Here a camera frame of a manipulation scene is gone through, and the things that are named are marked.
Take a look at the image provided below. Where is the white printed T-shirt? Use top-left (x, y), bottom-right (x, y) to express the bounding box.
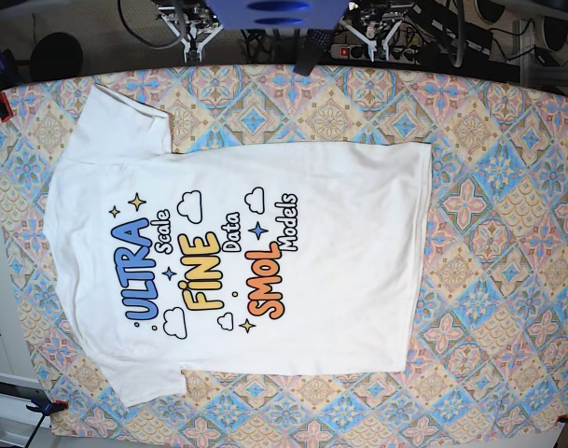
top-left (44, 85), bottom-right (432, 406)

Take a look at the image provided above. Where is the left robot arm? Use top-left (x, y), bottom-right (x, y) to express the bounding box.
top-left (339, 0), bottom-right (415, 62)

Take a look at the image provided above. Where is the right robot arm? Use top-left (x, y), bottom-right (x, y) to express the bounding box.
top-left (155, 0), bottom-right (223, 63)

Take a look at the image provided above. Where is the black power strip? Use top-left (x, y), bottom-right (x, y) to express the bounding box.
top-left (328, 41), bottom-right (423, 63)

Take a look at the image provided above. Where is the patterned tablecloth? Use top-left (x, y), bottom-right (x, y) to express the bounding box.
top-left (0, 65), bottom-right (568, 447)

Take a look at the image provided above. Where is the black round stool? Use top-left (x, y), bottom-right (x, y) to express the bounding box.
top-left (29, 33), bottom-right (84, 82)

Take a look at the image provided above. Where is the blue orange clamp lower left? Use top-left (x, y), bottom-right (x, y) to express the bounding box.
top-left (25, 399), bottom-right (68, 448)

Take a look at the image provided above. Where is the blue orange clamp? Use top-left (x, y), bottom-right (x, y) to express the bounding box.
top-left (25, 399), bottom-right (68, 448)
top-left (0, 50), bottom-right (13, 122)

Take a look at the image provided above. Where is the white cabinet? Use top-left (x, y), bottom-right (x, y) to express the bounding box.
top-left (0, 219), bottom-right (42, 444)

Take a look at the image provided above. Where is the blue orange clamp upper left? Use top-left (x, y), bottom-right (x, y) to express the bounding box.
top-left (0, 50), bottom-right (13, 122)

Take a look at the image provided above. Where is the black brush-like bracket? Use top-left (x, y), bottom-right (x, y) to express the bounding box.
top-left (294, 29), bottom-right (334, 77)

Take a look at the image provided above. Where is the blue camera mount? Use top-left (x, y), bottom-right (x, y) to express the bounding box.
top-left (206, 0), bottom-right (349, 30)

